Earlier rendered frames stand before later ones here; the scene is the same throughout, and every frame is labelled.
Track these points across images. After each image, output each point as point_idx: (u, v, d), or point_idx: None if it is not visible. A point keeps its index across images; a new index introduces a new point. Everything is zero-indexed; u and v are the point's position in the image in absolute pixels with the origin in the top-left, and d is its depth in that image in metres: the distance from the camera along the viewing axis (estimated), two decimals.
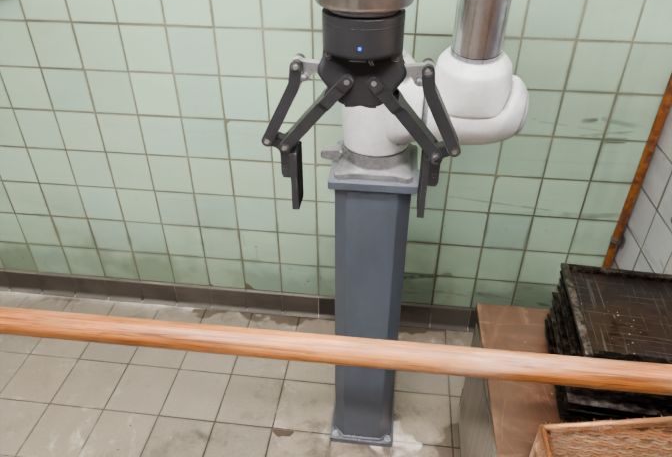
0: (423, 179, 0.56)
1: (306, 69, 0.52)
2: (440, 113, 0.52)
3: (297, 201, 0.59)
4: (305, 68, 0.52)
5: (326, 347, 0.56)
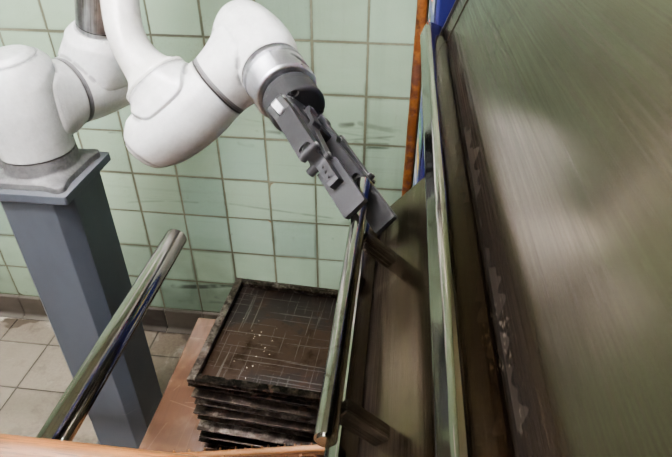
0: (327, 188, 0.59)
1: None
2: (285, 134, 0.61)
3: (371, 226, 0.61)
4: None
5: None
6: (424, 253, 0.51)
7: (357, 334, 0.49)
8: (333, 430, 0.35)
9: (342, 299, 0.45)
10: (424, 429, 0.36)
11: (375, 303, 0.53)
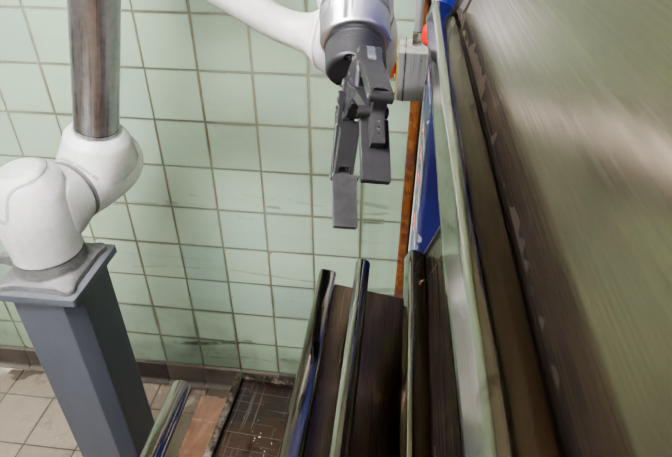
0: (359, 137, 0.55)
1: None
2: (363, 72, 0.56)
3: (333, 217, 0.65)
4: None
5: None
6: (389, 399, 0.51)
7: (306, 439, 0.45)
8: None
9: (349, 426, 0.42)
10: None
11: (317, 401, 0.50)
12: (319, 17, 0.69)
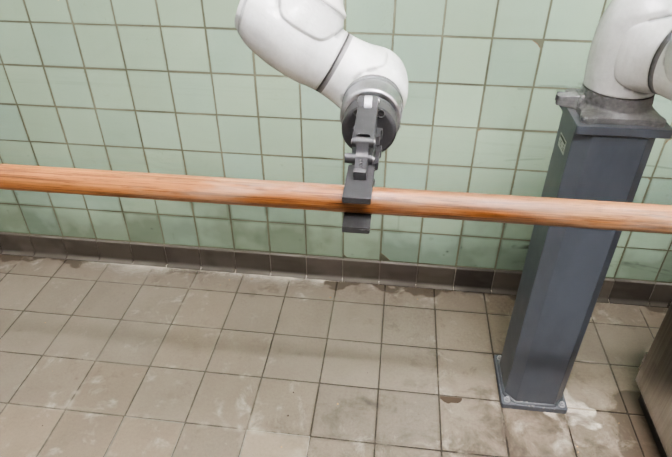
0: (346, 176, 0.60)
1: None
2: (355, 120, 0.64)
3: (343, 221, 0.59)
4: None
5: (83, 177, 0.61)
6: None
7: None
8: None
9: None
10: None
11: None
12: None
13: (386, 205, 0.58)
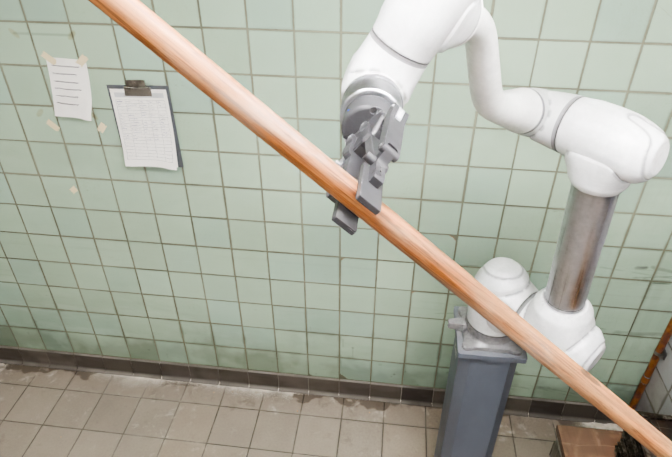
0: (360, 173, 0.60)
1: (339, 163, 0.73)
2: (386, 125, 0.64)
3: (336, 211, 0.58)
4: (338, 163, 0.73)
5: None
6: None
7: None
8: None
9: None
10: None
11: None
12: (345, 91, 0.80)
13: (380, 221, 0.59)
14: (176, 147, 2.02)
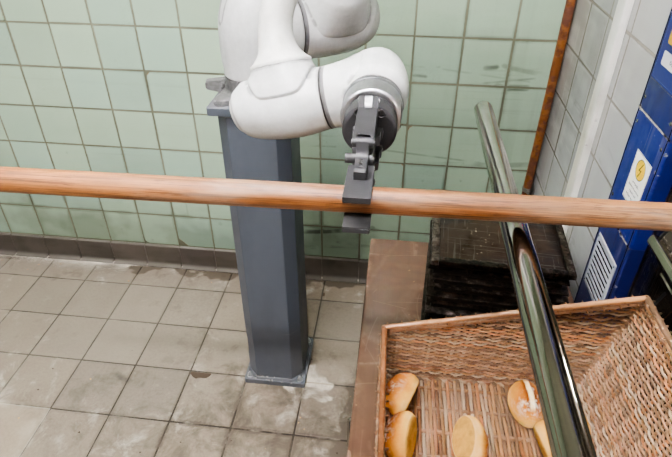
0: (346, 176, 0.60)
1: None
2: (356, 120, 0.64)
3: (343, 221, 0.59)
4: None
5: (82, 179, 0.61)
6: None
7: None
8: None
9: None
10: None
11: None
12: None
13: (386, 205, 0.58)
14: None
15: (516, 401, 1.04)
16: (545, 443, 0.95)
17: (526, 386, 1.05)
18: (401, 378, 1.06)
